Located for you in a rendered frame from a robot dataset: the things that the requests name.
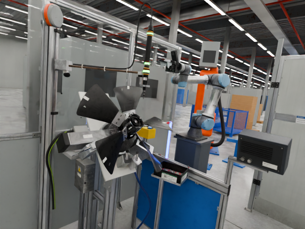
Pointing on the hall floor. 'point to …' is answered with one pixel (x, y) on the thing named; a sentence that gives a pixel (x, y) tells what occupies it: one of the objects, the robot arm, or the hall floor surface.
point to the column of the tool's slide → (47, 129)
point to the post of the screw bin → (159, 204)
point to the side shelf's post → (81, 210)
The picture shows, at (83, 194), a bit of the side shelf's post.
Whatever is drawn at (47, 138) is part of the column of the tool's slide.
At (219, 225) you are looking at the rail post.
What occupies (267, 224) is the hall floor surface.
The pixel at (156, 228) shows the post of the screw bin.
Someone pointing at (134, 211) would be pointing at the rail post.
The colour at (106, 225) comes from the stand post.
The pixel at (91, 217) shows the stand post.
